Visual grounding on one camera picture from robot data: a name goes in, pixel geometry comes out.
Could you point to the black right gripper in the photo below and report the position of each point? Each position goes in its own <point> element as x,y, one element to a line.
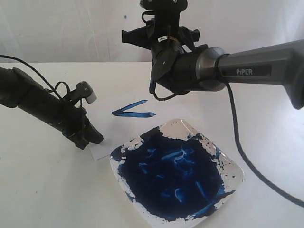
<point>162,40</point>

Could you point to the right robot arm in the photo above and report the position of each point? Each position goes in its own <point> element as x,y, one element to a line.
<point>180,66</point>

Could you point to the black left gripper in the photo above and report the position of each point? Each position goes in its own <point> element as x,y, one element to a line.
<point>73,123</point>

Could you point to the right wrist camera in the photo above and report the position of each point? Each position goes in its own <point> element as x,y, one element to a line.
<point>165,8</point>

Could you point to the black paintbrush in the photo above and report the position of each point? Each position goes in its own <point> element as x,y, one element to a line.
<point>152,86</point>

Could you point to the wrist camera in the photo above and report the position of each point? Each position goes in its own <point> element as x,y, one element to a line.
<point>165,8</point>
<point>82,91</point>

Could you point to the white paper sheet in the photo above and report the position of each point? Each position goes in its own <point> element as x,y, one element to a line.
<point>119,130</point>

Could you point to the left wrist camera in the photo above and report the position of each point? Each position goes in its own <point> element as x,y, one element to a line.
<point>82,91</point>

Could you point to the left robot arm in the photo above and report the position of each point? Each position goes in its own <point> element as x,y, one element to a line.
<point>18,89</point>

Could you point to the white backdrop curtain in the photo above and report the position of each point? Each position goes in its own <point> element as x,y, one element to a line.
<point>90,30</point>

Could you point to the white square paint plate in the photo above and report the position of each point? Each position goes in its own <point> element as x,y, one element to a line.
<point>174,176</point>

